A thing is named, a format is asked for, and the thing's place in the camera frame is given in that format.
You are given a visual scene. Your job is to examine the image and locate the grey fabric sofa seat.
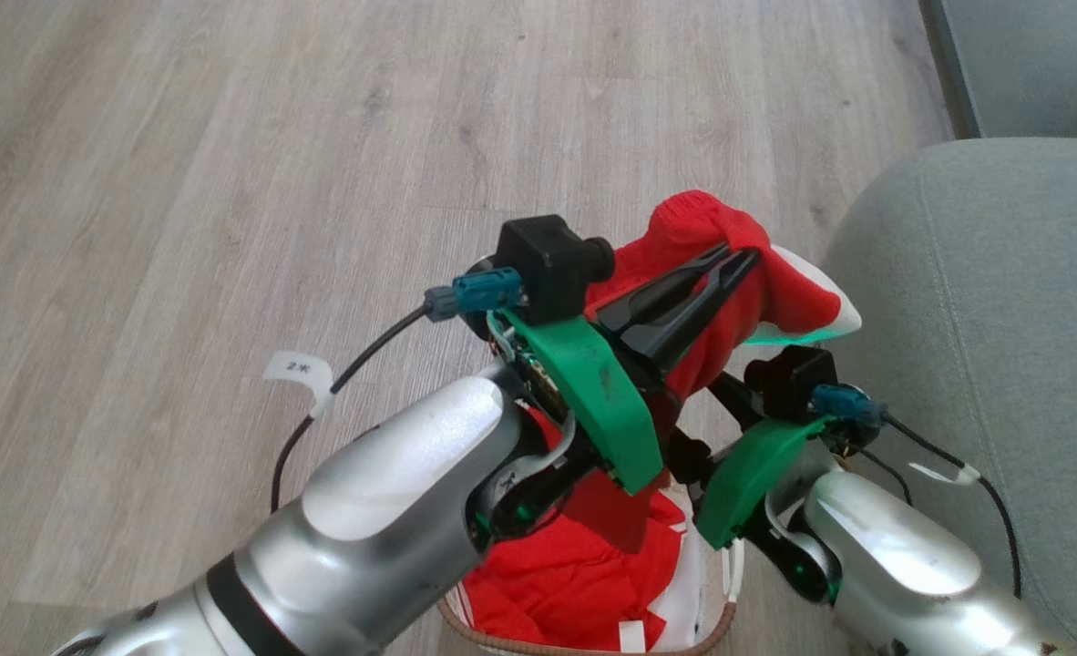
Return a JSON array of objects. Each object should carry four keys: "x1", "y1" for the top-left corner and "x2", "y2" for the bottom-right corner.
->
[{"x1": 819, "y1": 137, "x2": 1077, "y2": 656}]

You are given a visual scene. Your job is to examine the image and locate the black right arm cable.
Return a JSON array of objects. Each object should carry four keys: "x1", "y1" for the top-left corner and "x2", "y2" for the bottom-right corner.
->
[{"x1": 857, "y1": 415, "x2": 1022, "y2": 600}]

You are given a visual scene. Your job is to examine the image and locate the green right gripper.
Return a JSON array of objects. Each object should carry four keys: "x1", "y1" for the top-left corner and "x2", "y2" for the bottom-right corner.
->
[{"x1": 667, "y1": 373, "x2": 836, "y2": 550}]

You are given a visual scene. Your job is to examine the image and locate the blue cable connector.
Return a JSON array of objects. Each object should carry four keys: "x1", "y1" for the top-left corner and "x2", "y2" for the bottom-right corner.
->
[
  {"x1": 424, "y1": 268, "x2": 527, "y2": 322},
  {"x1": 812, "y1": 383, "x2": 887, "y2": 431}
]

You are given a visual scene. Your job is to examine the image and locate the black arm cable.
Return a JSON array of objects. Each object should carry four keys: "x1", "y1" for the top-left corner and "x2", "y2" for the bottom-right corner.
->
[
  {"x1": 857, "y1": 415, "x2": 1022, "y2": 600},
  {"x1": 270, "y1": 305, "x2": 432, "y2": 513}
]

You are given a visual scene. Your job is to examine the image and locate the blue right cable connector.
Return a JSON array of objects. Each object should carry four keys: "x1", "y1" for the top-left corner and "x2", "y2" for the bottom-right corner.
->
[{"x1": 812, "y1": 383, "x2": 887, "y2": 431}]

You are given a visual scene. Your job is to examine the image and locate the white cable label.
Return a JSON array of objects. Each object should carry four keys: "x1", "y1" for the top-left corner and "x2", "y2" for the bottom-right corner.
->
[
  {"x1": 910, "y1": 460, "x2": 982, "y2": 486},
  {"x1": 262, "y1": 351, "x2": 335, "y2": 418}
]

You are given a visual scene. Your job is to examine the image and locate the white laundry basket brown rim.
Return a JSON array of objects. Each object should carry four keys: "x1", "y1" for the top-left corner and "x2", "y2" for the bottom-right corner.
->
[{"x1": 436, "y1": 483, "x2": 744, "y2": 656}]

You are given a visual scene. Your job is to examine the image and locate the grey fabric sofa section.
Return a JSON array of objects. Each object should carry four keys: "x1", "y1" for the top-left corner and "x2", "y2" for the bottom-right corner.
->
[{"x1": 919, "y1": 0, "x2": 1077, "y2": 140}]

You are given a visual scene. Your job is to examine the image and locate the white left cable label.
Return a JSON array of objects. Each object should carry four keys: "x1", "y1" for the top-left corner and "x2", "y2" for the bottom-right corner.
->
[{"x1": 262, "y1": 351, "x2": 335, "y2": 418}]

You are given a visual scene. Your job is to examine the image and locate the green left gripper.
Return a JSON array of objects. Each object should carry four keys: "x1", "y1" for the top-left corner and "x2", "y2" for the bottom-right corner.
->
[{"x1": 488, "y1": 243, "x2": 764, "y2": 497}]

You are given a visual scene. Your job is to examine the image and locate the blue left cable connector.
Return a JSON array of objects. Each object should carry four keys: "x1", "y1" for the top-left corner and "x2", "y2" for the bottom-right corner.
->
[{"x1": 424, "y1": 268, "x2": 527, "y2": 322}]

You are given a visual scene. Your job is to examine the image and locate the white right cable label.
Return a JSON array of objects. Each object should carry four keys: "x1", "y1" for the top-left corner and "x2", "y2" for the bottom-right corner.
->
[{"x1": 910, "y1": 460, "x2": 982, "y2": 486}]

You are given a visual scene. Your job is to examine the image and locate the red and white garment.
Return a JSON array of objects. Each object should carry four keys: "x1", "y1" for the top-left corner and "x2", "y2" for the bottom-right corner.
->
[{"x1": 461, "y1": 190, "x2": 864, "y2": 653}]

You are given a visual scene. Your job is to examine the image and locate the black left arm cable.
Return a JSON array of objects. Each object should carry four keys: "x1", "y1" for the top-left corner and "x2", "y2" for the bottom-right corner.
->
[{"x1": 270, "y1": 305, "x2": 432, "y2": 513}]

